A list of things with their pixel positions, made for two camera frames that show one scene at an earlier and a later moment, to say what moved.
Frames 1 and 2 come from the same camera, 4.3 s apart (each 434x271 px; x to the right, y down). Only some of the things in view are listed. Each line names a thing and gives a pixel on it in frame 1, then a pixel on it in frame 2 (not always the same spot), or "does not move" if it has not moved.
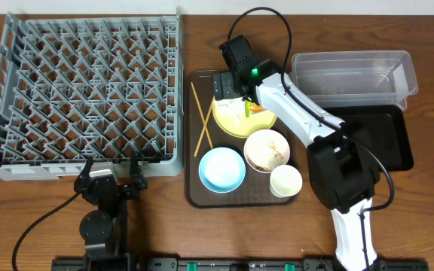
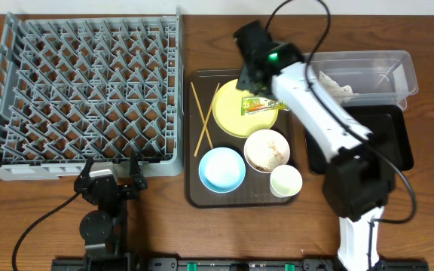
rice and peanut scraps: x=275 y=159 does not move
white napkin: x=234 y=107 -> x=342 y=93
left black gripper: x=125 y=189 does not move
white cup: x=285 y=181 does not move
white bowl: x=266 y=150 does not move
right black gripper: x=218 y=86 -> x=239 y=84
